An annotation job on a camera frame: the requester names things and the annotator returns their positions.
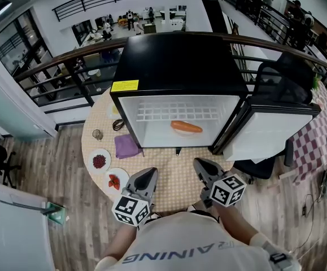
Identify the person's left shoe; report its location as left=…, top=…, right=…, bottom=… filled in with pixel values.
left=144, top=211, right=163, bottom=223

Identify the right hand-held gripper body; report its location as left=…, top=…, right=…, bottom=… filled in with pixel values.
left=199, top=173, right=247, bottom=209

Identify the orange carrot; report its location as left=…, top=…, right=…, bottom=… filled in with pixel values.
left=170, top=120, right=204, bottom=134

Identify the black mini fridge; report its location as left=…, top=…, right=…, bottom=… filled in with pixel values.
left=109, top=32, right=322, bottom=163

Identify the person's white t-shirt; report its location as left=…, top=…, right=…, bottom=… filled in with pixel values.
left=93, top=211, right=303, bottom=271

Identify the black railing wooden handrail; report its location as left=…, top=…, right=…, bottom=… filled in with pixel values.
left=12, top=32, right=327, bottom=107

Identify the table with red checked cloth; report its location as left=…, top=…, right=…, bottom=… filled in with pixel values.
left=290, top=80, right=327, bottom=183

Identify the round table yellow checked cloth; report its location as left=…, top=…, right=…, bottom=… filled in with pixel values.
left=81, top=86, right=238, bottom=213

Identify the white plate of red beans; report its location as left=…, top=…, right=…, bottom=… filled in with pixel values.
left=88, top=148, right=112, bottom=173

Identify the thin black floor cable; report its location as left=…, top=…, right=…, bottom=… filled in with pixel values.
left=293, top=193, right=322, bottom=254

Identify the person's right forearm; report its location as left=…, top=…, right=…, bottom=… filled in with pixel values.
left=216, top=200, right=262, bottom=246

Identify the black strap buckle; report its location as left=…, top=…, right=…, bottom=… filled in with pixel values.
left=268, top=252, right=290, bottom=265

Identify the green plant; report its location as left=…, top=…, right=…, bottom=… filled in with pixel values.
left=311, top=73, right=322, bottom=90

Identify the white plate of strawberries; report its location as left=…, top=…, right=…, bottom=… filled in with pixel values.
left=103, top=167, right=130, bottom=196

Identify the coiled black cable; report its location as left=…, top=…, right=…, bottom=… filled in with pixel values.
left=112, top=118, right=125, bottom=132

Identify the green dustpan with broom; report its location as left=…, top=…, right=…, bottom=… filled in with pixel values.
left=0, top=199, right=68, bottom=226

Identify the black pendant lamp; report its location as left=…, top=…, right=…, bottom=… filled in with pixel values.
left=0, top=1, right=13, bottom=20

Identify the purple cloth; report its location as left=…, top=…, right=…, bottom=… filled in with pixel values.
left=114, top=134, right=145, bottom=160

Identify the person's left forearm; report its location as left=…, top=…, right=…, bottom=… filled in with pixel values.
left=102, top=222, right=140, bottom=263

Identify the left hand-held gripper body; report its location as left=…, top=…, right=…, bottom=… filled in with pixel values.
left=111, top=190, right=154, bottom=227

